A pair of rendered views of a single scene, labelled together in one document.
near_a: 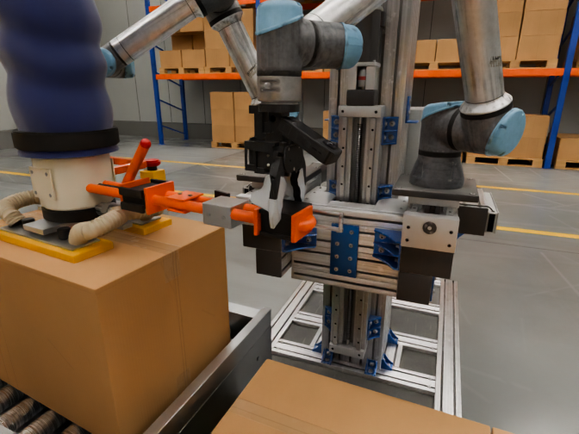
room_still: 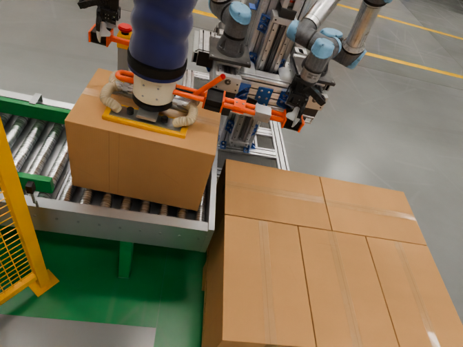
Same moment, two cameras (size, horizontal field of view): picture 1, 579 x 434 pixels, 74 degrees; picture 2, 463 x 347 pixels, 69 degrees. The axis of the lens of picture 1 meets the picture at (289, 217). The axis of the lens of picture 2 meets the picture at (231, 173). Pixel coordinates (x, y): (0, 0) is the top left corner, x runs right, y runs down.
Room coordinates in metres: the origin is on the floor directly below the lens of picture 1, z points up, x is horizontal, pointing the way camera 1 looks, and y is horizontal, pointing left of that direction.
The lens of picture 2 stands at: (-0.19, 0.93, 1.91)
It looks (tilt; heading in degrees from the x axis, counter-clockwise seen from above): 45 degrees down; 321
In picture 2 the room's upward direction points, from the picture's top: 21 degrees clockwise
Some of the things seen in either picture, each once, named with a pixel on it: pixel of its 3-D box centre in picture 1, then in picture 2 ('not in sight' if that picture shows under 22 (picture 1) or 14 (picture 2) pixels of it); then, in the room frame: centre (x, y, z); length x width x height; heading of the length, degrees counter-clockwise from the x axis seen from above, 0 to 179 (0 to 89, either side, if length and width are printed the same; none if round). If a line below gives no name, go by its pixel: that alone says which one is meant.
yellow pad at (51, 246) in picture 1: (46, 232); (147, 117); (0.87, 0.58, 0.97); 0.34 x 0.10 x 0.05; 62
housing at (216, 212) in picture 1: (226, 211); (262, 113); (0.74, 0.13, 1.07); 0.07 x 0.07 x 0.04; 62
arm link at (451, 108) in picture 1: (445, 125); (328, 42); (1.11, -0.43, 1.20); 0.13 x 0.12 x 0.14; 31
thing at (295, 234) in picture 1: (283, 220); (291, 120); (0.67, 0.01, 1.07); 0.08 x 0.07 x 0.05; 62
